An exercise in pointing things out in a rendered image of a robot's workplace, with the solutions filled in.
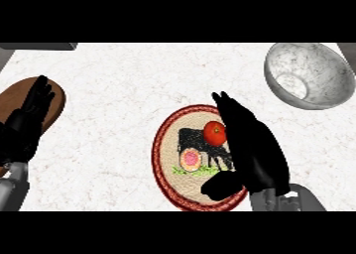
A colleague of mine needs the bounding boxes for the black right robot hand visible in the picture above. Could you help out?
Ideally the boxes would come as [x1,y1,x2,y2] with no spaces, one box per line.
[200,90,291,202]

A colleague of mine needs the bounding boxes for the white marble bowl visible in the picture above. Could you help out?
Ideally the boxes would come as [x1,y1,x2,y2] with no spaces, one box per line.
[263,43,356,111]

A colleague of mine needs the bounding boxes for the round red-rimmed woven placemat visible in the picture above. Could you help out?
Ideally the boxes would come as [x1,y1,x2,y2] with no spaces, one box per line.
[151,104,250,212]

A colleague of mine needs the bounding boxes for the red tomato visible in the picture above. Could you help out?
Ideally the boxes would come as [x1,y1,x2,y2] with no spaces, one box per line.
[203,120,229,147]

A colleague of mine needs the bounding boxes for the grey appliance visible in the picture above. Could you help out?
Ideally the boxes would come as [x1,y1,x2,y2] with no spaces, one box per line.
[0,43,80,52]

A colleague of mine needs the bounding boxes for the brown wooden cutting board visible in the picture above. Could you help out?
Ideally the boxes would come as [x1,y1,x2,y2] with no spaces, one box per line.
[0,76,67,179]

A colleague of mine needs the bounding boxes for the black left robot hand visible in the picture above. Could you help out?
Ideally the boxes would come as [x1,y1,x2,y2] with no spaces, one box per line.
[0,74,58,168]

